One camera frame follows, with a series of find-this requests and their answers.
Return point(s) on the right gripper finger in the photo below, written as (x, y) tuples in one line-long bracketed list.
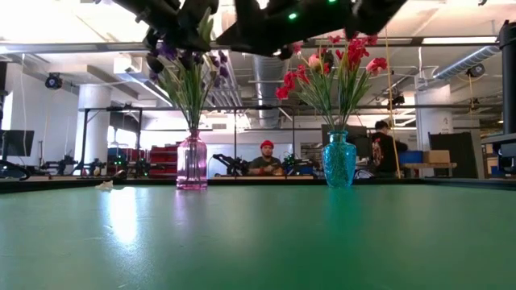
[(248, 40), (252, 12)]

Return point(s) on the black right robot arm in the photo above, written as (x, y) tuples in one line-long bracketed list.
[(342, 16)]

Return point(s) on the background black robot arm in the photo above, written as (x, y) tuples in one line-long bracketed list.
[(298, 163), (234, 163), (60, 165)]

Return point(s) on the pink glass vase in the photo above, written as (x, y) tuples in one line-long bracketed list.
[(192, 161)]

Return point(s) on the blue glass vase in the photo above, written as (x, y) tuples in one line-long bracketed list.
[(338, 161)]

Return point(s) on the white building column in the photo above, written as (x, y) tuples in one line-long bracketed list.
[(433, 121), (94, 121)]

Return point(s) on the person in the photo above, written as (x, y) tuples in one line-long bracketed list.
[(266, 161), (383, 149)]

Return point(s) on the grey horizontal beam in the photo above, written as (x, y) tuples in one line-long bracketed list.
[(407, 40)]

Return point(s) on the red storage bins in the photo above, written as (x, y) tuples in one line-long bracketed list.
[(161, 161)]

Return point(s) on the small white scrap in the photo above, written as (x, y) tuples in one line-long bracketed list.
[(105, 185)]

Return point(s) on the blue storage bins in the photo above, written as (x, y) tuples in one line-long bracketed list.
[(413, 157)]

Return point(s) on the brown cardboard box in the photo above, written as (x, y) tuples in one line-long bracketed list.
[(436, 156)]

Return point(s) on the wooden bench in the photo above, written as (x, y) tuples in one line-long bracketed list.
[(431, 165)]

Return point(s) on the green table mat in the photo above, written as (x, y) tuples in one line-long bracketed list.
[(282, 249)]

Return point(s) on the black panel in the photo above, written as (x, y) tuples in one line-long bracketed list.
[(463, 153)]

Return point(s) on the wide silver air duct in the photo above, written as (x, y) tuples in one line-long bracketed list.
[(270, 92)]

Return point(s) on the black tubular workstation frame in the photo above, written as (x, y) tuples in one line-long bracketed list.
[(250, 107)]

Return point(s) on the slim silver air duct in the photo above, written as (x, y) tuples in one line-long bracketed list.
[(463, 62)]

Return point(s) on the black metal table frame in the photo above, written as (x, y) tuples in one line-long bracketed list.
[(40, 186)]

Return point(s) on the black rig post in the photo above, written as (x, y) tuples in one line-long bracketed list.
[(508, 80)]

